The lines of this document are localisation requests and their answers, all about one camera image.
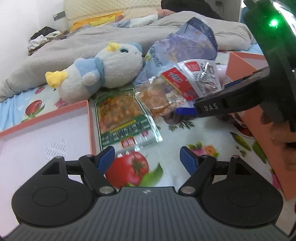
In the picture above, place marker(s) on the green label snack bag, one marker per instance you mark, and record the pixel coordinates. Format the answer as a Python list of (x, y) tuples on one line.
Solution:
[(123, 122)]

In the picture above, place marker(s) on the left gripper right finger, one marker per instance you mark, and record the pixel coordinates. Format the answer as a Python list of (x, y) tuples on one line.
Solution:
[(200, 169)]

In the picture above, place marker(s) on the blue plastic tissue bag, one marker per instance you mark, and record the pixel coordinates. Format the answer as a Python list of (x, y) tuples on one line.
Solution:
[(194, 40)]

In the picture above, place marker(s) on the yellow pillow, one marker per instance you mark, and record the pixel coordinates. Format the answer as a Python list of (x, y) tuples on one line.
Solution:
[(97, 21)]

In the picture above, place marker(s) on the fruit print bed sheet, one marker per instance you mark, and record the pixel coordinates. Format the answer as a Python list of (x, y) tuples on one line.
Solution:
[(222, 137)]

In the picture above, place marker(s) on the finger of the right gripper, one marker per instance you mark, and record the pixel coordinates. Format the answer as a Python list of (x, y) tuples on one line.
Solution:
[(217, 104), (259, 78)]

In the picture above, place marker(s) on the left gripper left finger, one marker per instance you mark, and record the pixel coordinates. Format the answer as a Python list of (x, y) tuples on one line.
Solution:
[(94, 168)]

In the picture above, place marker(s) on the white shrimp snack bag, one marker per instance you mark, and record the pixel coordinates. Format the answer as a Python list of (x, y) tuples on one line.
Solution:
[(202, 75)]

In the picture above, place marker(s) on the pink shallow box lid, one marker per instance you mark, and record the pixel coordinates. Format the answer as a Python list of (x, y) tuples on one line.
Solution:
[(27, 147)]

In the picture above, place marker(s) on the clothes on nightstand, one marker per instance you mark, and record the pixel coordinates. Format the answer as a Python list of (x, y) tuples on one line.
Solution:
[(42, 36)]

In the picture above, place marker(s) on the grey blanket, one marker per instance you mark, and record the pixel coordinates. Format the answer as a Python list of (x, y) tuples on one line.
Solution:
[(88, 41)]

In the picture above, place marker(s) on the cream padded headboard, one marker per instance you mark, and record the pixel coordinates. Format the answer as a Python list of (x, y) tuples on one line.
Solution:
[(77, 10)]

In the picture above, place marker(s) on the right hand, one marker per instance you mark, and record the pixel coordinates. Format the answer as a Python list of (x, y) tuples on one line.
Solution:
[(281, 135)]

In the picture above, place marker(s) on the pink deep box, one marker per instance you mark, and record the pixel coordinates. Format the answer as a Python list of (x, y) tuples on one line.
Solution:
[(242, 64)]

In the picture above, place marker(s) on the white blue plush toy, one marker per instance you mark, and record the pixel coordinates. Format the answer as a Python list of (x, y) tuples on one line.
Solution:
[(113, 67)]

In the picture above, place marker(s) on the black clothing pile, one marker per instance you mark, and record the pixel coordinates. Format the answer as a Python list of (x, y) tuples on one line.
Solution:
[(198, 6)]

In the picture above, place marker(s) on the red label pastry packet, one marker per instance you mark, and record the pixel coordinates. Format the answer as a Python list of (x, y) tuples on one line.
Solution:
[(164, 93)]

